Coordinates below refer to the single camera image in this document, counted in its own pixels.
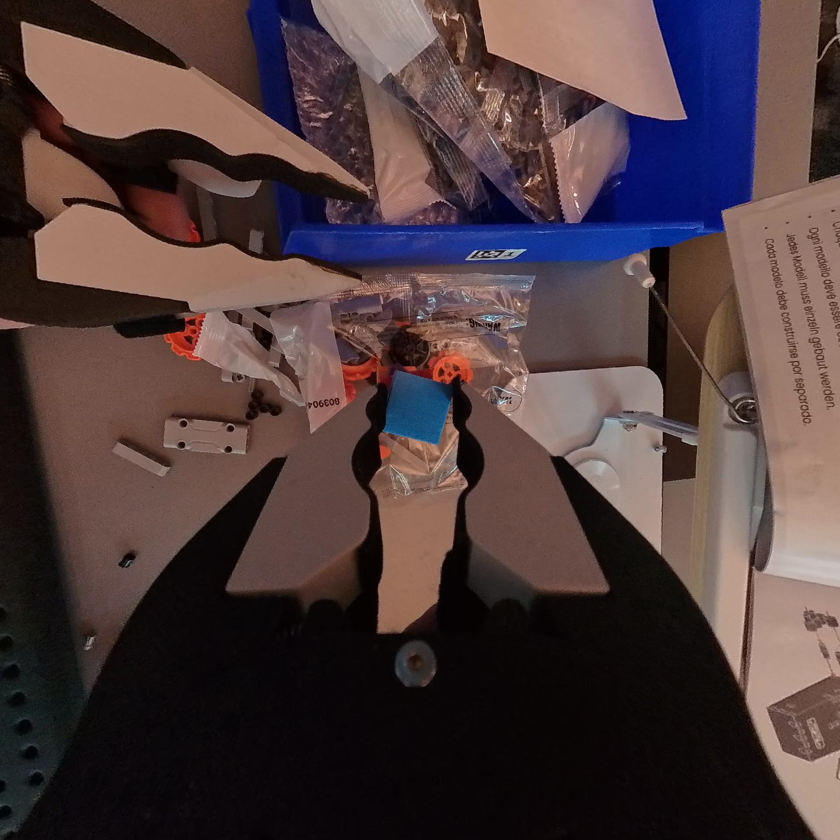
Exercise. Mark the clear printed plastic bag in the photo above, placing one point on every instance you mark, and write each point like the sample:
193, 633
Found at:
321, 367

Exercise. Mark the blue plastic bin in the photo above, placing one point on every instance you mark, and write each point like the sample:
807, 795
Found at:
709, 131

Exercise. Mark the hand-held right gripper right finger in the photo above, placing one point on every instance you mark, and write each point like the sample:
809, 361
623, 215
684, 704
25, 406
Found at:
531, 525

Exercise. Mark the white book stand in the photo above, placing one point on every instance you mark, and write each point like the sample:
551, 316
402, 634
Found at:
590, 407

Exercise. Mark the white instruction booklet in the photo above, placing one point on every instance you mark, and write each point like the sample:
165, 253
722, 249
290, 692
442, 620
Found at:
800, 394

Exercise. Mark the blue foam cube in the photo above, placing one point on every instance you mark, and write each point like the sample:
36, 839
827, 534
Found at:
417, 403

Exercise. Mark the clear bag of grey parts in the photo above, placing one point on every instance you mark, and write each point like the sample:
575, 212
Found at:
459, 118

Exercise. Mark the small black bush cluster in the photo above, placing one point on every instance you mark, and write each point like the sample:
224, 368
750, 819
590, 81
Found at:
264, 407

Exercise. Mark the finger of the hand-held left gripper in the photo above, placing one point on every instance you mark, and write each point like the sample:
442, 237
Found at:
131, 269
131, 98

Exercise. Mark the small torn clear bag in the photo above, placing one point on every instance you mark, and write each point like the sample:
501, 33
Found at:
229, 348

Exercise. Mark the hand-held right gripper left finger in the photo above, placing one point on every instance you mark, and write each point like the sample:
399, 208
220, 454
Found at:
302, 525

